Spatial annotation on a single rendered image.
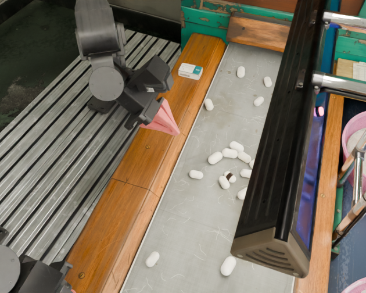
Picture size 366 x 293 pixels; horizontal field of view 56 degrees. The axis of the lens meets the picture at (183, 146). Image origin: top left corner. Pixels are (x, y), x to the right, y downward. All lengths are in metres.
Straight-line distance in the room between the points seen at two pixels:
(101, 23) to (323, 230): 0.57
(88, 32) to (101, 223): 0.36
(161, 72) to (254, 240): 0.36
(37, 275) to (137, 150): 0.45
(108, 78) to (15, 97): 1.68
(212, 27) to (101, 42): 0.55
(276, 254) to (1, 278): 0.28
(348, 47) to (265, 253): 0.84
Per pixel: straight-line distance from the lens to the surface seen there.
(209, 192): 0.77
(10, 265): 0.43
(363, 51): 1.12
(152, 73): 0.60
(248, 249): 0.36
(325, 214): 0.77
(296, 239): 0.35
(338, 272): 0.83
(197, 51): 1.07
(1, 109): 2.21
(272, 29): 1.05
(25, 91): 2.26
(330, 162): 0.85
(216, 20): 1.12
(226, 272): 0.68
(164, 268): 0.70
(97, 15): 0.67
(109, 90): 0.59
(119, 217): 0.73
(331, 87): 0.47
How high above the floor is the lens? 1.40
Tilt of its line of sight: 52 degrees down
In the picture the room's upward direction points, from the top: straight up
